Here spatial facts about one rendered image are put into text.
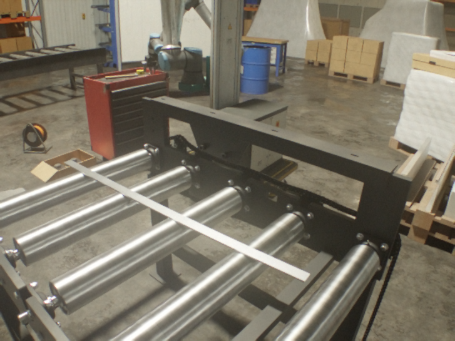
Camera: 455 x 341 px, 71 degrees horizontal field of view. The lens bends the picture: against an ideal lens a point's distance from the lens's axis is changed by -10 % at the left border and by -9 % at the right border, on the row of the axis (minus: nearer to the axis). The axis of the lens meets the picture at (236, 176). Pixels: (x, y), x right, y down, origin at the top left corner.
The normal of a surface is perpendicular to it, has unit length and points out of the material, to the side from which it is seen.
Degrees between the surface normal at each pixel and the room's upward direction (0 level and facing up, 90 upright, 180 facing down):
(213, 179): 90
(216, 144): 90
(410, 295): 0
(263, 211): 90
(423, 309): 0
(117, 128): 90
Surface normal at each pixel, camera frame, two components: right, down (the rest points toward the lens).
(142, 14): 0.44, 0.42
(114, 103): 0.77, 0.32
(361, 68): -0.56, 0.36
